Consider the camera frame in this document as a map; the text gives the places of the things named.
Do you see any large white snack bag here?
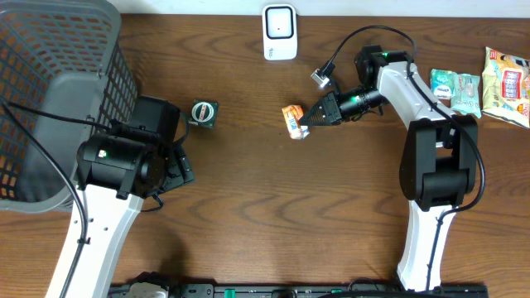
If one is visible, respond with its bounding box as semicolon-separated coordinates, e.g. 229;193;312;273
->
482;47;529;128

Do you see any grey plastic mesh basket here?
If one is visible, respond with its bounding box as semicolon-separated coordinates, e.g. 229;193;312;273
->
1;0;138;213

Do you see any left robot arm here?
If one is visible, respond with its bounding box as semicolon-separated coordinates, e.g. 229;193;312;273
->
46;124;195;297

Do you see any orange tissue pack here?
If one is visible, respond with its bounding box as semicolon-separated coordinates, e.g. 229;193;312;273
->
282;105;310;140

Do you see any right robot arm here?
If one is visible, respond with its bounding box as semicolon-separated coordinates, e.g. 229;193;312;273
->
299;46;478;292

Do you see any green tissue pack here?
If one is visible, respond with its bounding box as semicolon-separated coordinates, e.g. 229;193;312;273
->
430;69;456;100

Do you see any white barcode scanner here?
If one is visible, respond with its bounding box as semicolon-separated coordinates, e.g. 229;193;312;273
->
262;4;298;60

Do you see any dark green round-label box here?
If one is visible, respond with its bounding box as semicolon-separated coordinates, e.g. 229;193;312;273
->
188;100;219;129

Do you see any teal small snack packet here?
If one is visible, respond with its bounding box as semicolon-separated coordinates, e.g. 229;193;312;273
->
450;74;481;118

